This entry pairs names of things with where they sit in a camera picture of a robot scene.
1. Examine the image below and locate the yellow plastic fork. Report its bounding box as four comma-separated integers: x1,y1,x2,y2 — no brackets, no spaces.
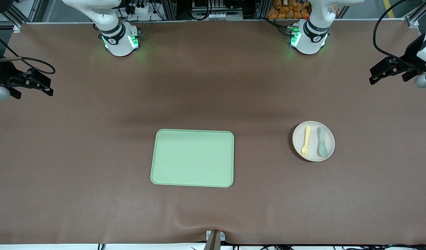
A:
302,126,311,158

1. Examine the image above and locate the round beige plate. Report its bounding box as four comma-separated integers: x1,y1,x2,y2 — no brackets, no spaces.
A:
292,120,336,163

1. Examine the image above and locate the green plastic spoon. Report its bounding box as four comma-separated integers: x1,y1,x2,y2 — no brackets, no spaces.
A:
317,126,328,158

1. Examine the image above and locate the white power strip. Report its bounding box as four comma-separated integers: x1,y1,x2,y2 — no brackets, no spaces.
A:
124,2,157,15

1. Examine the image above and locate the brown table mat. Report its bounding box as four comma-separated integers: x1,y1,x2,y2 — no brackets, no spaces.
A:
0,20,426,245

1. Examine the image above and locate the light green rectangular tray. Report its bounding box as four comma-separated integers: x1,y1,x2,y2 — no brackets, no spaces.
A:
150,129,235,188

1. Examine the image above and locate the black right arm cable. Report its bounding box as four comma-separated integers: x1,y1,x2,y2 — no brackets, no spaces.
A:
0,30,56,75

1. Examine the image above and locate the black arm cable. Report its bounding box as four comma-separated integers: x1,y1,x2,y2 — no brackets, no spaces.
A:
0,30,56,75
373,0,413,68

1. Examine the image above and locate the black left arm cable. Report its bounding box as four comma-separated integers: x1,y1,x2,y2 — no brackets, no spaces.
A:
373,0,413,68

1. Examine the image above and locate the aluminium frame beam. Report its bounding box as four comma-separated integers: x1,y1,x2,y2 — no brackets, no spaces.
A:
1,0,43,26
406,0,426,28

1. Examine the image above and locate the aluminium frame post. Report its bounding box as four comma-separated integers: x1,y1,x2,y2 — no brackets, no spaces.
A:
256,0,271,19
163,0,177,20

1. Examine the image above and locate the aluminium table edge rail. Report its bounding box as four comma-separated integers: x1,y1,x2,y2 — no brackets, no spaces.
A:
21,18,410,25

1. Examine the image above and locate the white mounting bracket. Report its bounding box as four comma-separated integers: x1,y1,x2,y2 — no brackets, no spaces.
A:
206,230,226,242

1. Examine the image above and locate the grey camera stand pole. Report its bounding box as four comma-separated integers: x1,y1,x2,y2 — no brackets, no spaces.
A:
204,230,221,250

